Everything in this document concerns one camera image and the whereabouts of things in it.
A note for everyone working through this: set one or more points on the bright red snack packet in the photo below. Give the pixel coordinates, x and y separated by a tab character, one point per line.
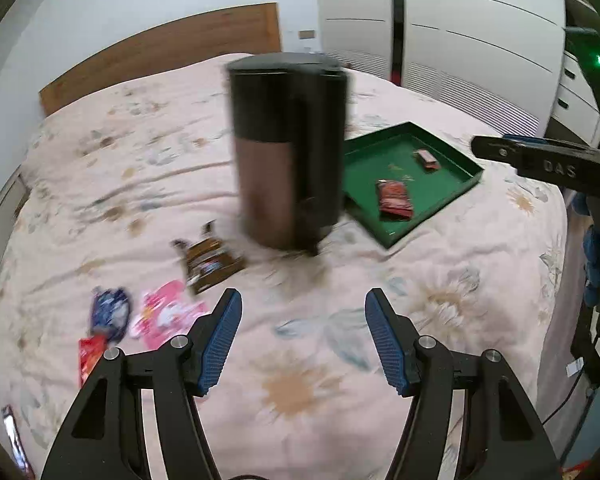
90	357

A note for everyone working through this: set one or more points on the white drawer cabinet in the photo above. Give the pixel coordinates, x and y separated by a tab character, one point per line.
575	100

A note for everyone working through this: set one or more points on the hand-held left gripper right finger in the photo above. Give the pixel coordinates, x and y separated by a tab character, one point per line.
385	345

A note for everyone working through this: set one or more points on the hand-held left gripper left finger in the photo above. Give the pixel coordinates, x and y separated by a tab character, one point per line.
220	342

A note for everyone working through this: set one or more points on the brown snack packet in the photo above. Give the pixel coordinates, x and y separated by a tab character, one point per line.
207	260

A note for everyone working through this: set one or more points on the dark glossy snack packet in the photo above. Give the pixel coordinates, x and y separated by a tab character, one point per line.
16	440

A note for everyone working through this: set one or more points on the blue cloth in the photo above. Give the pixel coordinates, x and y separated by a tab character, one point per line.
592	260

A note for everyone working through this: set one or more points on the pink cartoon snack packet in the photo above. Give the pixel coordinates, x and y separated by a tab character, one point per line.
166	312

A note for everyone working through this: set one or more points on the white wardrobe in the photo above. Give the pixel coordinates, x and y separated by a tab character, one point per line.
455	35

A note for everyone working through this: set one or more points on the wooden headboard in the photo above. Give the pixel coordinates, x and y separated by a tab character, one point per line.
155	55

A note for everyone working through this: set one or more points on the black and copper trash bin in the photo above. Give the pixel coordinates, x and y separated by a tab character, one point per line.
287	150

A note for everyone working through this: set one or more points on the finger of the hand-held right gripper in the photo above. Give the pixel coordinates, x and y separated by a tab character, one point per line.
535	160

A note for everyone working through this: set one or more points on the dark red snack packet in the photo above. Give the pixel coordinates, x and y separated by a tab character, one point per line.
394	201

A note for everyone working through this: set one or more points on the blue and white snack packet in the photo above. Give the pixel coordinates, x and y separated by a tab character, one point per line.
110	312

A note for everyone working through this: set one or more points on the wall switch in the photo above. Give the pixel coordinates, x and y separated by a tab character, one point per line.
306	34

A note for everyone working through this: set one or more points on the green tray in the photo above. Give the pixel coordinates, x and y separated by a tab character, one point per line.
375	170

